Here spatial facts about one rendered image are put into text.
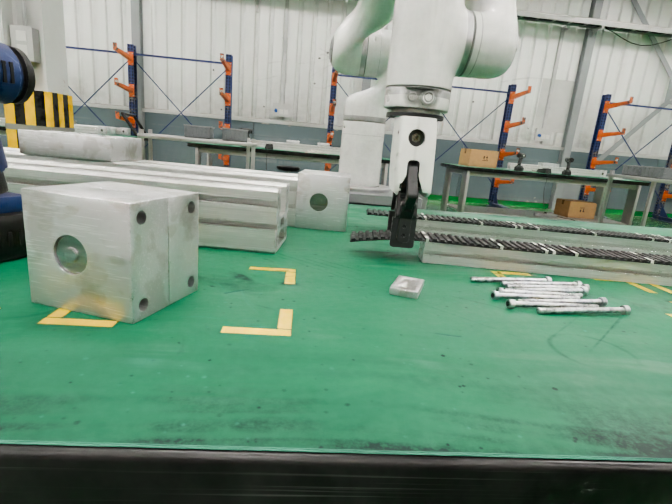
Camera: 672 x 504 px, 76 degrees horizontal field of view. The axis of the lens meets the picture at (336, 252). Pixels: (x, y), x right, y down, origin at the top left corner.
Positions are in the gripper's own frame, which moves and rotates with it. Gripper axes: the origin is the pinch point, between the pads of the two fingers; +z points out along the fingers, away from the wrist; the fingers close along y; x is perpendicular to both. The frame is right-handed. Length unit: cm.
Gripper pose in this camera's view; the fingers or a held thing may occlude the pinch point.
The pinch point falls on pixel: (400, 229)
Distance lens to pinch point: 60.9
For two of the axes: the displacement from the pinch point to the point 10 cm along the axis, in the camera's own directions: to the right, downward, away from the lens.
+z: -0.9, 9.6, 2.5
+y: 0.4, -2.4, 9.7
